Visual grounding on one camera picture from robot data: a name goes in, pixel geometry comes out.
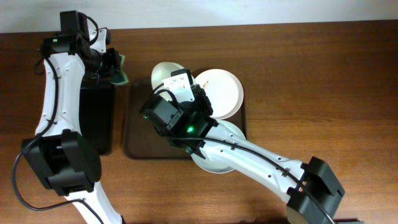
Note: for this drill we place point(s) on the black rectangular sponge tray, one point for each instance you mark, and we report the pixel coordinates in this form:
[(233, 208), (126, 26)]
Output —
[(96, 114)]

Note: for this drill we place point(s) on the brown plastic serving tray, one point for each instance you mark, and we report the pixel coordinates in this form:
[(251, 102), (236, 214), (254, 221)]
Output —
[(142, 141)]

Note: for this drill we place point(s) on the white plate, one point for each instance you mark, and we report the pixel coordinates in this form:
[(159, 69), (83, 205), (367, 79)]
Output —
[(224, 91), (173, 77)]

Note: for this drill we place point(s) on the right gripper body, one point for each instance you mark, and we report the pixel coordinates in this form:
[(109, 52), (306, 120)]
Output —
[(203, 104)]

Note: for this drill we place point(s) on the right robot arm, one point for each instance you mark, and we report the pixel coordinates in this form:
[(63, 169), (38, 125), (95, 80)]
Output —
[(311, 191)]

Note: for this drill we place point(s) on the green scrubbing sponge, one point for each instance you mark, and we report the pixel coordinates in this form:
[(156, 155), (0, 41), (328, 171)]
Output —
[(119, 76)]

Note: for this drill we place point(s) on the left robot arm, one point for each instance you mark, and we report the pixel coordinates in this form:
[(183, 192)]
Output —
[(59, 155)]

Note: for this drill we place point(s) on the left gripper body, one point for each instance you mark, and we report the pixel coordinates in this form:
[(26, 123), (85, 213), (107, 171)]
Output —
[(112, 61)]

